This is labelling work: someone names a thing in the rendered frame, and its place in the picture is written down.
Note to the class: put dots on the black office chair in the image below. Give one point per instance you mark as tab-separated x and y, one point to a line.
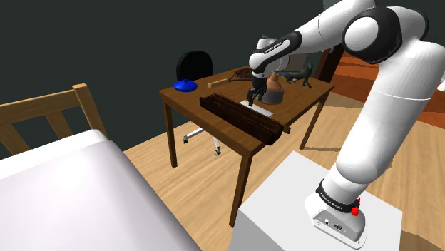
193	66

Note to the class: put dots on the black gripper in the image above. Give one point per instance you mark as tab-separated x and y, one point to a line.
259	82

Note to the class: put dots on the flat white bar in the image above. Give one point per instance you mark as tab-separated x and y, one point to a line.
263	110

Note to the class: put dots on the brown tennis racket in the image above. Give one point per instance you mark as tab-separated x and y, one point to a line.
222	82

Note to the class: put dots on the brown vase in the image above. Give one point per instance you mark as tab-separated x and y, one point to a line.
274	91

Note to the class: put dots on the blue round lid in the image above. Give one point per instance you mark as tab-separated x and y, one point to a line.
185	86

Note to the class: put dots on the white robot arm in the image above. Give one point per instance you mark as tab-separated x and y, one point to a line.
382	104

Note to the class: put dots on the long dark wooden tray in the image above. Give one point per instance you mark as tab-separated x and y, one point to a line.
243	120

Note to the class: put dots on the wooden bed with white mattress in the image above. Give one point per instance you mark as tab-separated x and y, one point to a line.
69	187

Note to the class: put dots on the brown wooden table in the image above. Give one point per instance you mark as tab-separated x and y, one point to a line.
194	100

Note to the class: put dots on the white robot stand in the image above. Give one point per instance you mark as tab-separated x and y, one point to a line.
278	212

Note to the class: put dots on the dark animal figure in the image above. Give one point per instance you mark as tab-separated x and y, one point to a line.
299	74

